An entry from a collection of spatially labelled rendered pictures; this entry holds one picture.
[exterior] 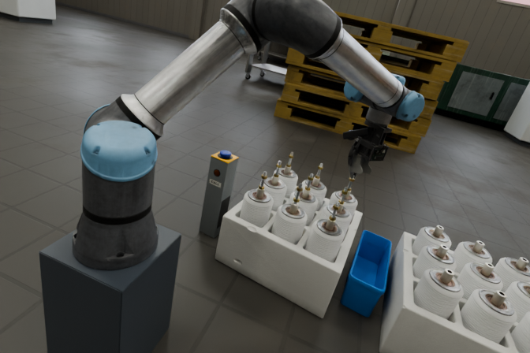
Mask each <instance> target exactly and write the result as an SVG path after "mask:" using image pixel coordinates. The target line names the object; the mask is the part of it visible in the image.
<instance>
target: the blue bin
mask: <svg viewBox="0 0 530 353"><path fill-rule="evenodd" d="M391 247H392V243H391V241H390V240H388V239H386V238H384V237H381V236H379V235H376V234H374V233H373V232H369V231H368V230H364V231H363V232H362V234H361V237H360V242H359V243H358V245H357V249H356V253H355V256H354V258H353V261H352V265H351V267H350V270H349V275H348V276H347V279H346V280H347V281H346V284H345V289H344V292H343V294H342V298H341V304H342V305H344V306H346V307H348V308H349V309H351V310H354V311H356V312H357V313H359V314H361V315H363V316H365V317H367V318H368V317H369V316H370V315H371V312H372V311H373V309H374V308H375V305H376V303H377V302H378V301H379V298H380V297H381V295H383V294H384V292H385V291H386V282H387V276H388V269H389V264H390V252H391Z"/></svg>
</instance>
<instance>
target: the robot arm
mask: <svg viewBox="0 0 530 353"><path fill-rule="evenodd" d="M270 41H271V42H273V43H279V44H282V45H284V46H288V47H290V48H293V49H294V50H297V51H299V52H301V53H302V54H303V55H304V56H306V57H307V58H310V59H316V58H318V59H319V60H320V61H321V62H322V63H323V64H325V65H326V66H327V67H329V68H330V69H331V70H333V71H334V72H335V73H337V74H338V75H339V76H340V77H341V78H343V79H344V80H345V81H346V82H345V86H344V94H345V97H346V98H347V99H348V100H349V101H354V102H362V103H363V104H366V105H368V106H369V109H368V113H367V116H366V120H365V122H364V123H365V124H366V125H367V126H369V127H368V128H362V129H357V130H349V131H347V132H343V139H348V140H354V139H356V140H355V142H354V144H353V145H352V148H351V150H350V152H349V156H348V165H349V176H350V178H351V179H352V178H353V175H354V176H355V177H354V178H356V177H357V176H358V175H359V174H362V173H367V174H370V173H371V167H370V165H369V162H370V161H383V160H384V158H385V156H386V152H387V150H388V148H389V147H388V146H387V145H385V144H384V143H383V142H384V140H385V138H386V134H387V133H391V131H392V129H391V128H388V125H389V124H390V121H391V118H392V116H393V117H396V118H397V119H401V120H403V121H413V120H415V119H417V118H418V116H419V115H420V113H421V112H422V111H423V109H424V97H423V96H422V95H421V94H419V93H417V92H415V91H410V90H409V89H407V88H406V87H405V86H404V85H405V78H404V77H403V76H399V75H395V74H392V73H390V72H389V71H388V70H387V69H386V68H384V67H383V66H382V65H381V64H380V63H379V62H378V61H377V60H376V59H375V58H374V57H373V56H372V55H370V54H369V53H368V52H367V51H366V50H365V49H364V48H363V47H362V46H361V45H360V44H359V43H358V42H357V41H356V40H355V39H354V38H353V37H352V36H351V35H350V34H349V33H348V32H347V31H346V30H345V29H344V28H342V19H341V18H340V17H339V15H337V14H336V13H335V12H334V11H333V10H332V9H331V8H330V7H329V6H328V5H327V4H326V3H325V2H324V1H322V0H230V2H228V3H227V4H226V5H225V6H224V7H223V8H222V9H221V10H220V19H219V22H218V23H217V24H215V25H214V26H213V27H212V28H210V29H209V30H208V31H207V32H206V33H205V34H203V35H202V36H201V37H200V38H199V39H197V40H196V41H195V42H194V43H193V44H192V45H191V46H190V47H189V48H188V49H186V50H185V51H184V52H183V53H182V54H180V55H179V56H178V57H177V58H176V59H174V60H173V61H172V62H171V63H170V64H168V66H167V67H165V68H164V69H163V70H162V71H161V72H160V73H159V74H157V75H156V76H155V77H154V78H153V79H151V80H150V81H149V82H148V83H147V84H145V85H144V86H143V87H142V88H141V89H140V90H139V91H138V92H137V93H136V94H134V95H125V94H123V95H121V96H119V97H118V98H117V99H116V100H115V101H113V102H112V103H111V104H108V105H105V106H101V107H99V108H98V109H97V110H95V111H94V112H93V113H92V114H91V116H90V117H89V118H88V120H87V122H86V124H85V126H84V136H83V139H82V143H81V146H80V156H81V159H82V188H83V212H82V214H81V216H80V220H79V221H78V224H77V227H76V229H75V231H74V233H73V239H72V243H73V254H74V256H75V258H76V259H77V260H78V261H79V262H80V263H82V264H83V265H85V266H87V267H90V268H93V269H100V270H117V269H125V268H129V267H131V266H134V265H137V264H139V263H141V262H142V261H144V260H145V259H147V258H148V257H149V256H150V255H151V254H152V253H153V252H154V251H155V248H156V247H157V244H158V238H159V230H158V226H157V224H156V223H155V219H154V216H153V213H152V209H151V205H152V196H153V187H154V178H155V163H156V160H157V156H158V151H157V147H156V141H157V140H158V139H159V138H160V137H161V136H162V135H163V126H164V124H165V123H166V122H167V121H168V120H169V119H171V118H172V117H173V116H174V115H175V114H176V113H178V112H179V111H180V110H181V109H182V108H184V107H185V106H186V105H187V104H188V103H189V102H191V101H192V100H193V99H194V98H195V97H196V96H197V95H198V94H199V93H200V92H201V91H203V90H204V89H205V88H206V87H207V86H209V85H210V84H211V83H212V82H213V81H214V80H216V79H217V78H218V77H219V76H220V75H222V74H223V73H224V72H225V71H226V70H227V69H228V68H229V67H230V66H231V65H233V64H234V63H235V62H236V61H237V60H238V59H240V58H241V57H242V56H243V55H244V54H256V53H257V52H259V51H260V50H261V49H262V48H263V47H264V46H266V45H267V44H268V43H269V42H270ZM358 154H359V155H358ZM383 155H384V156H383Z"/></svg>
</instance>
